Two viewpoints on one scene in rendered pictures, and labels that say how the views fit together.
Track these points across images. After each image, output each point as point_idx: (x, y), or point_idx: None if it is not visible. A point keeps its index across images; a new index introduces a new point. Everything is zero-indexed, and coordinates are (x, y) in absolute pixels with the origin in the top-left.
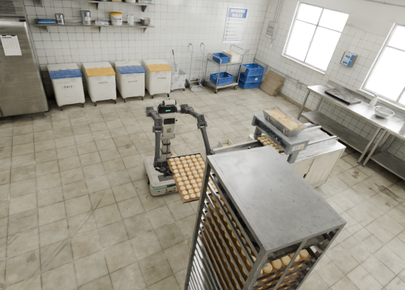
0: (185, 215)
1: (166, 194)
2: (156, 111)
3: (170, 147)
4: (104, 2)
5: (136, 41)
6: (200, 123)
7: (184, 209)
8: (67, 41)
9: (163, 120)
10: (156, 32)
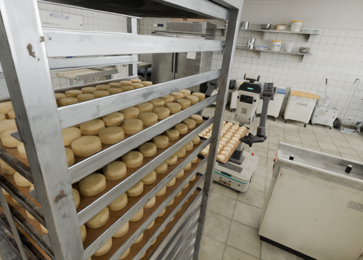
0: (220, 212)
1: (220, 184)
2: (238, 87)
3: (265, 158)
4: (268, 31)
5: (290, 70)
6: (264, 91)
7: (224, 207)
8: (233, 61)
9: (239, 96)
10: (316, 64)
